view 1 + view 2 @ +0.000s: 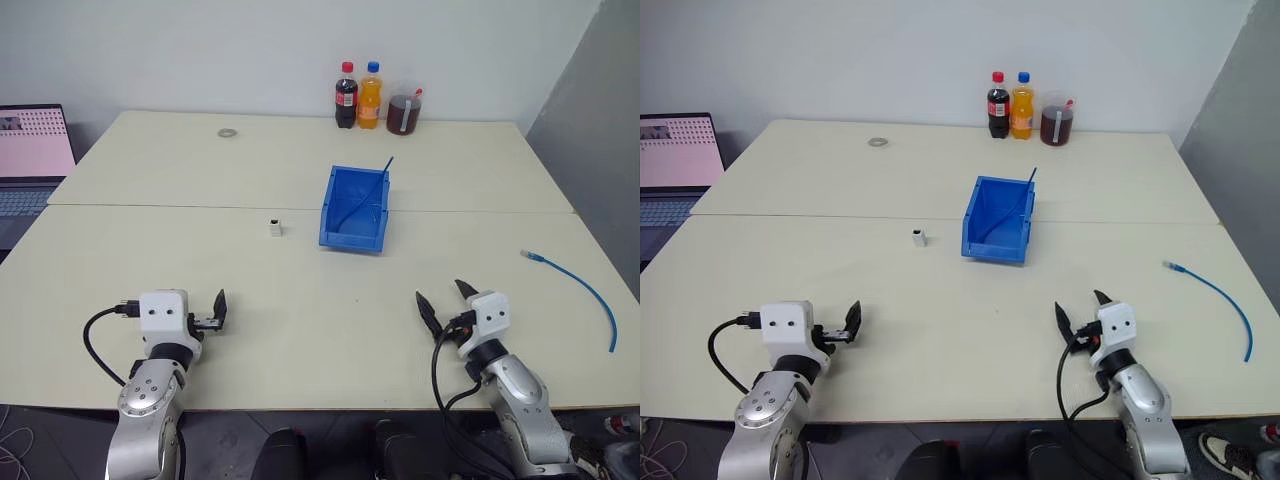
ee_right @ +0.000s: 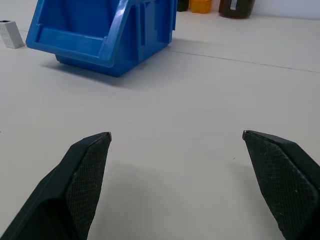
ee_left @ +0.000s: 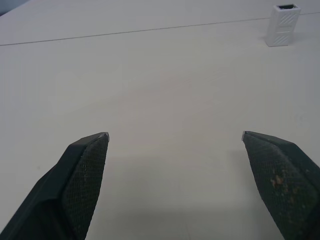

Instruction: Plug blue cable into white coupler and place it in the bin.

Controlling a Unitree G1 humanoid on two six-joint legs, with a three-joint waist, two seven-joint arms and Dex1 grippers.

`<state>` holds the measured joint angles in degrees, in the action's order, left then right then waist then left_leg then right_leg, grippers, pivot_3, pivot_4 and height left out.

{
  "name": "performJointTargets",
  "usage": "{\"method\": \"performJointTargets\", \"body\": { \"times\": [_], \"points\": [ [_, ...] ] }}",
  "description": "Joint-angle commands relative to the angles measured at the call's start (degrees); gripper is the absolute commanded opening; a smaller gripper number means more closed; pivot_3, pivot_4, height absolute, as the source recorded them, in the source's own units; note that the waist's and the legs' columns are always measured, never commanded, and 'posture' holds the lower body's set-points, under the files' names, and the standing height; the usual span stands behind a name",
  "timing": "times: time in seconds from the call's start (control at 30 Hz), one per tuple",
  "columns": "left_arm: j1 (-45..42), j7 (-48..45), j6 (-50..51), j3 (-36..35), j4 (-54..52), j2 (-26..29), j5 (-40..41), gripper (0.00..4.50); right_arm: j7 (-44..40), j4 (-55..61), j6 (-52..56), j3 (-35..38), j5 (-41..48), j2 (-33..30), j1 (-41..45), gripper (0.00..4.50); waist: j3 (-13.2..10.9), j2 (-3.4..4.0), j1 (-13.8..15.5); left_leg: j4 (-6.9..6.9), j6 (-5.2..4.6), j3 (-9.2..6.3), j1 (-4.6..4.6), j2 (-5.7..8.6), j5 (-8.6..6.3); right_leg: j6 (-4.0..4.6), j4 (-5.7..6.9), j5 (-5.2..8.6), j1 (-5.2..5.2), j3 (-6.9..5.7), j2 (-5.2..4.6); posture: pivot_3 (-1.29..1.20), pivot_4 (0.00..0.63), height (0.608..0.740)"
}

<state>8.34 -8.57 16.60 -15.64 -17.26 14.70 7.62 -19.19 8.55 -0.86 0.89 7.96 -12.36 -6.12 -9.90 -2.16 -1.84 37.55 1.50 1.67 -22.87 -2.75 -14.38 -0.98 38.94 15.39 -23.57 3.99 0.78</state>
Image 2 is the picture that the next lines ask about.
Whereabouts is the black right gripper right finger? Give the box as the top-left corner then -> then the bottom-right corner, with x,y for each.
242,129 -> 320,240

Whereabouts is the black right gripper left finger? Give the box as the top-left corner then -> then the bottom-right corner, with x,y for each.
0,131 -> 113,240

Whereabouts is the black container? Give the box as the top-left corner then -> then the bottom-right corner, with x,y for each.
176,0 -> 190,12

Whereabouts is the blue plastic storage bin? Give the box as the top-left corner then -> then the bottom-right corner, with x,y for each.
25,0 -> 178,78

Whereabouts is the small white box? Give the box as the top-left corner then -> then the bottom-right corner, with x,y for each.
0,20 -> 25,49

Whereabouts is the yellow plastic container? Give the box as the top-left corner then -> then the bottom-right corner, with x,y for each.
189,0 -> 213,14

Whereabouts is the dark brown round container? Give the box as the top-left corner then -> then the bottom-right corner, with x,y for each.
218,0 -> 256,19

